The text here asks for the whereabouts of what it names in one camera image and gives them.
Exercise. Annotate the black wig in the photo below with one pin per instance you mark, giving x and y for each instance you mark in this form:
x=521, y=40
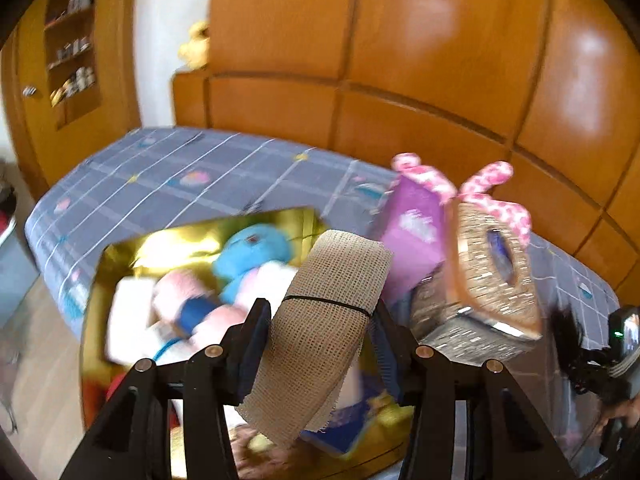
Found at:
x=570, y=330

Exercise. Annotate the gold tin box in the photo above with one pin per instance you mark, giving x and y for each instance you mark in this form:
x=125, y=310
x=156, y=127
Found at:
x=150, y=245

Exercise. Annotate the beige gauze bandage roll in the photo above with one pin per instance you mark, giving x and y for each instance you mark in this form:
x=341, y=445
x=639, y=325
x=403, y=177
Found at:
x=320, y=340

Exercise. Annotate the wooden shelf unit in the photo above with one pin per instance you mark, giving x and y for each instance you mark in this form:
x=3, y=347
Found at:
x=75, y=105

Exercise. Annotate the grey plaid bedsheet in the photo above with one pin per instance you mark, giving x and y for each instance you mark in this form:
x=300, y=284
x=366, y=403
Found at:
x=200, y=170

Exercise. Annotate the pink spotted plush toy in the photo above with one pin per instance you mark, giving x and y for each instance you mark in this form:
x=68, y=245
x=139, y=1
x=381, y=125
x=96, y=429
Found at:
x=490, y=175

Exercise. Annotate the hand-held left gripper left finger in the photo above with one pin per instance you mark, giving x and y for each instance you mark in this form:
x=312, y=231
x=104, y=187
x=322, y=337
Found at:
x=252, y=355

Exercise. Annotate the ornate gold tissue box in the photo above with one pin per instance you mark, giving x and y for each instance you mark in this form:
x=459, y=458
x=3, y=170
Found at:
x=480, y=310

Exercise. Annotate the blue printed packet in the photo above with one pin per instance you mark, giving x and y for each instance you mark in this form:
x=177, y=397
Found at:
x=350, y=425

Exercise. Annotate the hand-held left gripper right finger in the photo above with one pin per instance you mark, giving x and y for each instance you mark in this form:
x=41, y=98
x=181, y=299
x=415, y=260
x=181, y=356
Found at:
x=390, y=360

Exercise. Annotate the yellow plush toy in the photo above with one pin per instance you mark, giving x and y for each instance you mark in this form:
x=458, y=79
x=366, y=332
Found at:
x=195, y=45

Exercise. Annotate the white ribbed sock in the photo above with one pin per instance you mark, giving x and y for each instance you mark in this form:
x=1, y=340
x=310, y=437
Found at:
x=127, y=320

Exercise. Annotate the wooden wardrobe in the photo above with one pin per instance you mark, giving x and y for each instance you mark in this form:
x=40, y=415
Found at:
x=425, y=35

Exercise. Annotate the purple carton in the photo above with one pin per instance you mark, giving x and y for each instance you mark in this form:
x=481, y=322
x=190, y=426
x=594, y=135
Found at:
x=410, y=230

